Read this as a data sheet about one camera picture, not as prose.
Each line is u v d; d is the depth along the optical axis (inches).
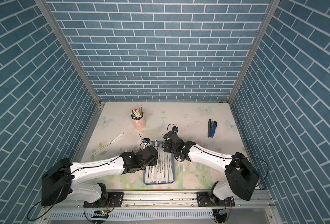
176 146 25.1
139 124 38.7
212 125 40.4
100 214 28.4
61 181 15.7
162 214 30.3
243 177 16.8
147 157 24.4
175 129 30.2
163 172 32.6
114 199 28.6
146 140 29.2
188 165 34.1
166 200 29.7
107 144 37.0
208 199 28.9
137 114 39.0
